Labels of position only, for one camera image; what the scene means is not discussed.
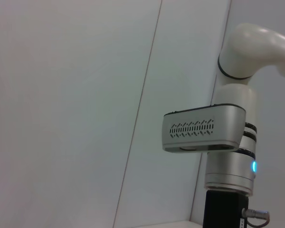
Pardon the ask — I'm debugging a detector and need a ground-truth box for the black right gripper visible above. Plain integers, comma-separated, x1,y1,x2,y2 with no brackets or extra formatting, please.
202,189,249,228

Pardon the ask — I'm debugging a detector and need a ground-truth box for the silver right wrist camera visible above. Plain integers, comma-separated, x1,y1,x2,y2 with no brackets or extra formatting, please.
162,104,247,153

